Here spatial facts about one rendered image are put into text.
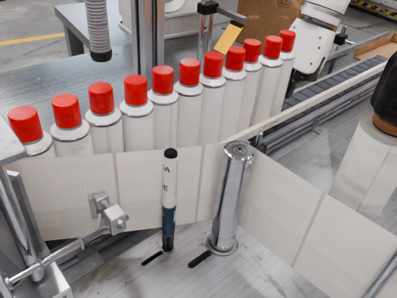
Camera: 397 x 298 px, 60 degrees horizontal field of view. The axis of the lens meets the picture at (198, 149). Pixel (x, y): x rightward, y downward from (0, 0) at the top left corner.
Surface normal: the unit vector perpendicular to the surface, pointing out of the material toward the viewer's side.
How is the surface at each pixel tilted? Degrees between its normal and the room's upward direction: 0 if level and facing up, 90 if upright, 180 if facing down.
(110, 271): 0
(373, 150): 91
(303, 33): 68
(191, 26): 90
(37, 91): 0
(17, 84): 0
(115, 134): 90
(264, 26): 90
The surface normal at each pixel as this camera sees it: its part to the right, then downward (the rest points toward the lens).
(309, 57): -0.64, 0.11
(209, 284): 0.07, -0.78
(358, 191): -0.59, 0.51
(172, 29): 0.55, 0.55
